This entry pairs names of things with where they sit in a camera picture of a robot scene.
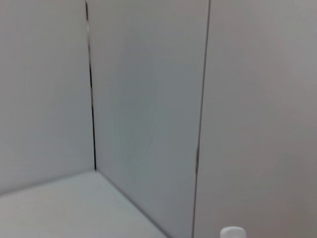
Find clear green-label water bottle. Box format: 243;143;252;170
219;226;247;238

